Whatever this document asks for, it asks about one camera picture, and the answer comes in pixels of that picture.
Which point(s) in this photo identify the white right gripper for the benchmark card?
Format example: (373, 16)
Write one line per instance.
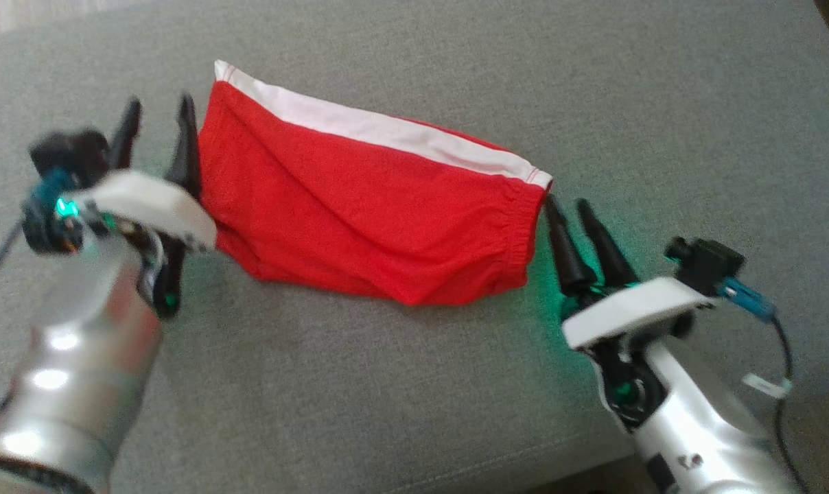
(634, 309)

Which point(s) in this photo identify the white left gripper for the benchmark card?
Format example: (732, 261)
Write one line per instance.
(154, 202)

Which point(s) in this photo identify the red shorts with white stripe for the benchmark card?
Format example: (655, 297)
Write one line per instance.
(359, 206)

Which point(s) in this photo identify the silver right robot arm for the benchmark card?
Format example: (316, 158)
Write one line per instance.
(703, 432)

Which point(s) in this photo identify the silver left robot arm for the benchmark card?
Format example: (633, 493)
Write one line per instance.
(64, 384)

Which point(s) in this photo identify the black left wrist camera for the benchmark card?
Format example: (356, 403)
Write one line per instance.
(71, 151)

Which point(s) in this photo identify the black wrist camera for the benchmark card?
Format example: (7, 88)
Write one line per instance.
(71, 151)
(706, 264)

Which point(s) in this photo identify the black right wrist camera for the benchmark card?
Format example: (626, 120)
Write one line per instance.
(706, 264)

